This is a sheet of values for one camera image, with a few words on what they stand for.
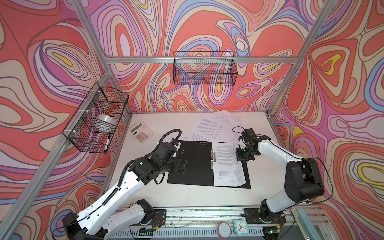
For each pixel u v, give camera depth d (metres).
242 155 0.80
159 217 0.72
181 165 0.64
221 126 1.11
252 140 0.67
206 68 0.96
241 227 0.69
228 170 0.89
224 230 0.67
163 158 0.52
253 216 0.73
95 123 0.70
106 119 0.73
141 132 1.05
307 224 0.67
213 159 0.93
